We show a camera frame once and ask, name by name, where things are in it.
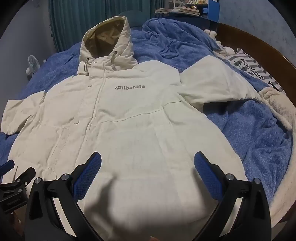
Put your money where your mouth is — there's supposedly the teal chair back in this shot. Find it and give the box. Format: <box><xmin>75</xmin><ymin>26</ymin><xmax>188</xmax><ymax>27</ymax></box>
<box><xmin>118</xmin><ymin>11</ymin><xmax>144</xmax><ymax>31</ymax></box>

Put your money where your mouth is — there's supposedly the blue bookshelf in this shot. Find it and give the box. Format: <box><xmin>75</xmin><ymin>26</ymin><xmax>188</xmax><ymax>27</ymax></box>
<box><xmin>200</xmin><ymin>0</ymin><xmax>223</xmax><ymax>22</ymax></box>

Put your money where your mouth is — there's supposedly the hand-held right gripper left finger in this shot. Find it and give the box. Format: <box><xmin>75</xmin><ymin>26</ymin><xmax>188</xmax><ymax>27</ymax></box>
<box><xmin>24</xmin><ymin>152</ymin><xmax>103</xmax><ymax>241</ymax></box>

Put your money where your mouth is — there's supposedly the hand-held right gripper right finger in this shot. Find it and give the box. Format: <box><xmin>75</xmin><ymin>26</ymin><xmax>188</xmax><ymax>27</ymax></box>
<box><xmin>194</xmin><ymin>152</ymin><xmax>272</xmax><ymax>241</ymax></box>

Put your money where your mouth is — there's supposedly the blue fleece blanket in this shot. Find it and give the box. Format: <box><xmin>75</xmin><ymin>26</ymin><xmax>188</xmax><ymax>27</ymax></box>
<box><xmin>0</xmin><ymin>17</ymin><xmax>292</xmax><ymax>205</ymax></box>

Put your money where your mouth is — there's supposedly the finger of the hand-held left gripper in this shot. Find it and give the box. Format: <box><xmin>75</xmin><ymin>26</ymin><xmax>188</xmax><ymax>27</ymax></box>
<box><xmin>0</xmin><ymin>160</ymin><xmax>15</xmax><ymax>183</ymax></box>
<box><xmin>13</xmin><ymin>167</ymin><xmax>36</xmax><ymax>186</ymax></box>

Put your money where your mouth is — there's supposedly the stack of books and papers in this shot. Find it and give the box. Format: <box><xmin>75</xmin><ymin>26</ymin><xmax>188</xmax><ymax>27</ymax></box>
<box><xmin>154</xmin><ymin>6</ymin><xmax>202</xmax><ymax>17</ymax></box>

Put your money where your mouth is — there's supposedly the wooden headboard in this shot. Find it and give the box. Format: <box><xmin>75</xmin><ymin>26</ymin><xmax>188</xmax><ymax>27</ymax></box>
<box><xmin>217</xmin><ymin>22</ymin><xmax>296</xmax><ymax>99</ymax></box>

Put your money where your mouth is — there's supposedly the small white fan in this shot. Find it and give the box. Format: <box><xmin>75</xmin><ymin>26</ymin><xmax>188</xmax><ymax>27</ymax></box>
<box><xmin>26</xmin><ymin>55</ymin><xmax>46</xmax><ymax>76</ymax></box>

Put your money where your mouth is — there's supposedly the grey striped printed pillow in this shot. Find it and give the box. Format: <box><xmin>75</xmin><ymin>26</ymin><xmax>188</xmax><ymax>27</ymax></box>
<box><xmin>225</xmin><ymin>47</ymin><xmax>284</xmax><ymax>91</ymax></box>

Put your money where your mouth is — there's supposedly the cream fleece blanket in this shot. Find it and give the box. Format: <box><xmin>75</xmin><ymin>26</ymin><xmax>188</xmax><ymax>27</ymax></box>
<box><xmin>258</xmin><ymin>86</ymin><xmax>296</xmax><ymax>230</ymax></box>

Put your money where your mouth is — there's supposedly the white plush toy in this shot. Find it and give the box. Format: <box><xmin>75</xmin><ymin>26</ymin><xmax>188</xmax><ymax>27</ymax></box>
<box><xmin>203</xmin><ymin>29</ymin><xmax>236</xmax><ymax>56</ymax></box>

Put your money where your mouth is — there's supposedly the teal curtain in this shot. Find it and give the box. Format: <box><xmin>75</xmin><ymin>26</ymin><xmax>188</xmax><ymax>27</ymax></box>
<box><xmin>35</xmin><ymin>0</ymin><xmax>160</xmax><ymax>53</ymax></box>

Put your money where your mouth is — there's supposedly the cream white hooded jacket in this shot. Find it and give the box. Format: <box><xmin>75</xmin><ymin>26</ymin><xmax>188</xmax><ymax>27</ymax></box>
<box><xmin>0</xmin><ymin>16</ymin><xmax>262</xmax><ymax>241</ymax></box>

